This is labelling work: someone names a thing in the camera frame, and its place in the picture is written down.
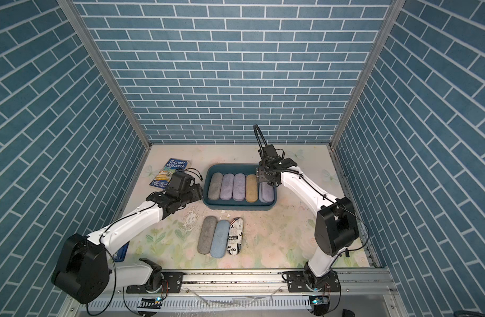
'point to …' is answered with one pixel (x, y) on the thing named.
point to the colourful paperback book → (165, 172)
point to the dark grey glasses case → (207, 234)
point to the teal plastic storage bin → (222, 205)
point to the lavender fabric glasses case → (226, 187)
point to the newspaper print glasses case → (234, 240)
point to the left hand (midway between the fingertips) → (202, 191)
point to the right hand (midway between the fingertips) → (267, 175)
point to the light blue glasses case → (219, 248)
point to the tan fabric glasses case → (251, 188)
